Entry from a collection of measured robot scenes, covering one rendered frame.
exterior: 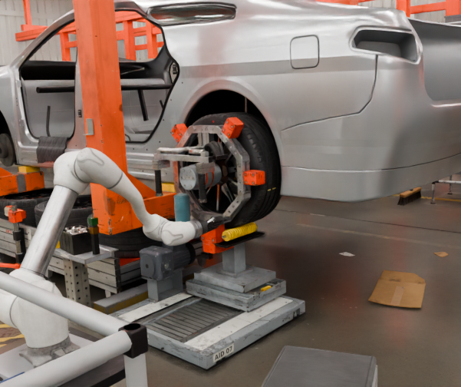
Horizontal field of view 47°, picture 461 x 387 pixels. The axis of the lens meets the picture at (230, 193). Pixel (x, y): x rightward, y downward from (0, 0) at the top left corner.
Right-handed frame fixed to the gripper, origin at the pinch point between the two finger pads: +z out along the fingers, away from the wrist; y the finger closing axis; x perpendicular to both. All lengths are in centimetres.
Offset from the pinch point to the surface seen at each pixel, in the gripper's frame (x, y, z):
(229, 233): -2.5, -12.6, 10.9
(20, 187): 177, -187, 15
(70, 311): -61, 110, -161
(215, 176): 25.3, 4.8, 9.0
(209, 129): 45, 21, 9
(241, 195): 5.8, 11.6, 9.0
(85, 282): 27, -82, -39
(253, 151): 20.0, 29.1, 17.5
